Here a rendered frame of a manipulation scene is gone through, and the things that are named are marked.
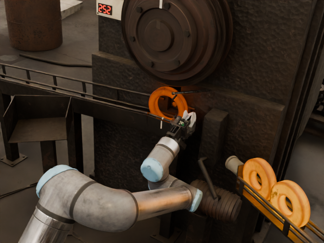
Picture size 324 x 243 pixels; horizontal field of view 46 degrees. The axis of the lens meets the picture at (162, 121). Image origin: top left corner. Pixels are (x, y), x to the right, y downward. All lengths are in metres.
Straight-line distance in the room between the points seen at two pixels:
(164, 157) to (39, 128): 0.67
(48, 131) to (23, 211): 0.64
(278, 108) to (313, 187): 1.20
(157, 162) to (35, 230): 0.56
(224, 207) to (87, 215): 0.73
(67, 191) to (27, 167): 1.60
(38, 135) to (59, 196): 0.79
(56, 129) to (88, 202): 0.87
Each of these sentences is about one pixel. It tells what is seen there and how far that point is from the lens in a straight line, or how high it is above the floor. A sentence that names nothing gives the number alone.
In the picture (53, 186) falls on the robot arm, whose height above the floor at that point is 0.89.
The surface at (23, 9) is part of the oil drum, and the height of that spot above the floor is 0.46.
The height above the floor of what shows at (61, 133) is 0.61.
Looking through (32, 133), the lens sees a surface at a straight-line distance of 1.85.
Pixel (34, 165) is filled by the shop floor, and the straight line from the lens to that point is 2.64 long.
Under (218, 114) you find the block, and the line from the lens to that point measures 1.62.
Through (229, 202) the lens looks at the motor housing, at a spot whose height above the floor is 0.53.
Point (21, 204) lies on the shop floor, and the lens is 2.38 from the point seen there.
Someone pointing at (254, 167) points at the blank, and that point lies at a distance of 1.44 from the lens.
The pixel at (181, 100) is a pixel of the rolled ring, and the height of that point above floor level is 0.82.
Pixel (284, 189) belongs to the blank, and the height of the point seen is 0.77.
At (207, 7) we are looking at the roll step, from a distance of 1.44.
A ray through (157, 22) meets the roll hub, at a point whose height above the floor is 1.17.
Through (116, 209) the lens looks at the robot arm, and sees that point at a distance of 1.03.
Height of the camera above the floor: 1.58
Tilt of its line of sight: 31 degrees down
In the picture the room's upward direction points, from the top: 5 degrees clockwise
